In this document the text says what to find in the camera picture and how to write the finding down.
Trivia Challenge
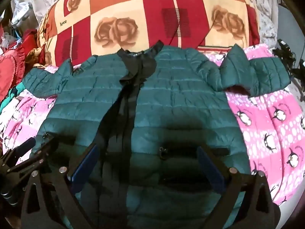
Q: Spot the pink penguin blanket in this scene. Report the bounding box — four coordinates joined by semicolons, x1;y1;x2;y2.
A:
0;43;305;206

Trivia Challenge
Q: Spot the white lace cloth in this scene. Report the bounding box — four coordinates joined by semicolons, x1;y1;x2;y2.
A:
249;0;280;46

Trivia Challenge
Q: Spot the teal cloth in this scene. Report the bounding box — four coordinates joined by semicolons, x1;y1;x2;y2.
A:
0;81;25;115

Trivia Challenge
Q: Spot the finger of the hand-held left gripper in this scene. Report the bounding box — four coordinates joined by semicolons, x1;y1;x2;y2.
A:
3;137;37;170
7;133;56;180

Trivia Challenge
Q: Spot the red checkered rose quilt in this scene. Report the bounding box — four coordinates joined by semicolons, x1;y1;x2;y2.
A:
38;0;262;68

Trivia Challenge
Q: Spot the red cloth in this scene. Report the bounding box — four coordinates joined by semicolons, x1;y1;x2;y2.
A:
21;28;40;54

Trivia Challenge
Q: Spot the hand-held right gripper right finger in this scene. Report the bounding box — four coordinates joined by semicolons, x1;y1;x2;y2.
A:
197;146;282;229

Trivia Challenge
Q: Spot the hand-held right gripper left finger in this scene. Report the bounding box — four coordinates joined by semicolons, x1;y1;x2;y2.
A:
21;144;100;229

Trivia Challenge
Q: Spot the red heart pillow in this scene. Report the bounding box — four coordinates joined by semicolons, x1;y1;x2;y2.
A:
0;45;26;102

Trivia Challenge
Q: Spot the teal puffer jacket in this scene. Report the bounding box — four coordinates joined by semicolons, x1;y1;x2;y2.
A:
22;40;291;229

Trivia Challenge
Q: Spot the golden brown cloth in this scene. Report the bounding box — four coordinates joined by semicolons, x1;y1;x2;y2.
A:
26;47;47;65

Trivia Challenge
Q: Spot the black tripod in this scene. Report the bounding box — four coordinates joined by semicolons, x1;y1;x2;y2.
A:
272;38;305;87

